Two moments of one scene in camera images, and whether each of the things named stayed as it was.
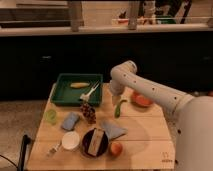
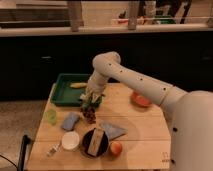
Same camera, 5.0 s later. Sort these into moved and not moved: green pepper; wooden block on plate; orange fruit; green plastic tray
Moved: green pepper
Not moved: wooden block on plate; orange fruit; green plastic tray
